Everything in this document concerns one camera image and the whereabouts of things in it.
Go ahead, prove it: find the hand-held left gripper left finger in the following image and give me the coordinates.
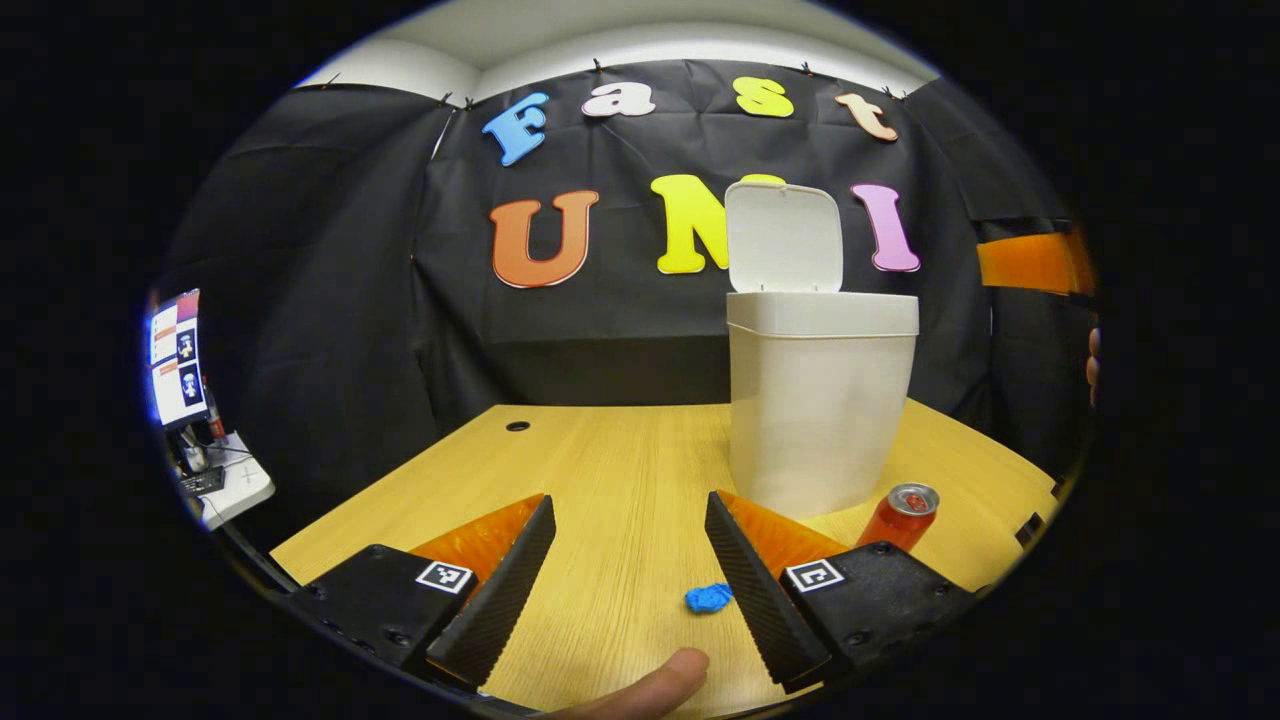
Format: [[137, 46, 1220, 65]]
[[290, 493, 557, 691]]

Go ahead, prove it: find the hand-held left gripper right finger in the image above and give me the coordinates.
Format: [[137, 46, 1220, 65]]
[[704, 490, 976, 693]]

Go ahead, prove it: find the red pop can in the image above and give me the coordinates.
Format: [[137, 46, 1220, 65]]
[[856, 483, 941, 553]]

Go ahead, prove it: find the white desktop garbage bin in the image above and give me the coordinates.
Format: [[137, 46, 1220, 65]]
[[724, 180, 920, 519]]

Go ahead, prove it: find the wooden desktop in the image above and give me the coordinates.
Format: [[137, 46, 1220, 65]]
[[270, 398, 1061, 719]]

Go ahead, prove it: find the white side table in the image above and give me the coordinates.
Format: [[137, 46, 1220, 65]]
[[195, 432, 276, 529]]

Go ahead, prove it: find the black backdrop cloth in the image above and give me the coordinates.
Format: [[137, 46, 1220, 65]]
[[150, 58, 1099, 541]]

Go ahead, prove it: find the computer monitor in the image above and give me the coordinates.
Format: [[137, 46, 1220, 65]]
[[148, 290, 211, 429]]

